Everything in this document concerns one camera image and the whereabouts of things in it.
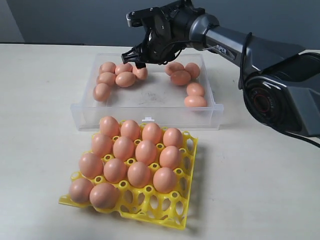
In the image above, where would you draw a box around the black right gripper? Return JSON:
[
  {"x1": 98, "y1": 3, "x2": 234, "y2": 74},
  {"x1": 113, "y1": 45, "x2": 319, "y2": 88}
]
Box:
[{"x1": 121, "y1": 28, "x2": 185, "y2": 69}]

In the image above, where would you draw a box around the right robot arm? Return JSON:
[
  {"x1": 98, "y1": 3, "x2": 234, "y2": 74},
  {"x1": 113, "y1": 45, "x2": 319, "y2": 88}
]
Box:
[{"x1": 121, "y1": 0, "x2": 320, "y2": 143}]

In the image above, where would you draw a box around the clear plastic box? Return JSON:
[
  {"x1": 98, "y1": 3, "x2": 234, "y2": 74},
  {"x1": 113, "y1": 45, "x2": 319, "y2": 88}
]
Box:
[{"x1": 70, "y1": 53, "x2": 224, "y2": 131}]

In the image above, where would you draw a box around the yellow plastic egg tray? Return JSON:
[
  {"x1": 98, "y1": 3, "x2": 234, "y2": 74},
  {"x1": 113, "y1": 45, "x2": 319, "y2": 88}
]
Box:
[{"x1": 58, "y1": 124, "x2": 198, "y2": 229}]

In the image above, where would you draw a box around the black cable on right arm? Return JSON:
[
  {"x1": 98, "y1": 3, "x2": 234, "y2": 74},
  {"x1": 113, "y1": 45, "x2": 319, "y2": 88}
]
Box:
[{"x1": 159, "y1": 32, "x2": 253, "y2": 91}]

